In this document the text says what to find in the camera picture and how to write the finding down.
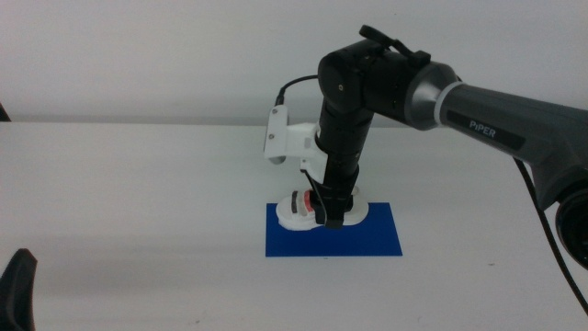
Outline blue rectangular mat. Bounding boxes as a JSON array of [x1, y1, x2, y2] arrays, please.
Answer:
[[265, 201, 404, 258]]

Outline white wrist camera with mount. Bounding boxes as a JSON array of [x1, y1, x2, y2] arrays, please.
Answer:
[[263, 105, 329, 181]]

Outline black camera cable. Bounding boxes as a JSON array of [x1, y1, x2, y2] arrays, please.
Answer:
[[274, 74, 320, 108]]

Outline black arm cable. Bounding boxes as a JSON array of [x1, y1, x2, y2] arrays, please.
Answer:
[[512, 156, 588, 317]]

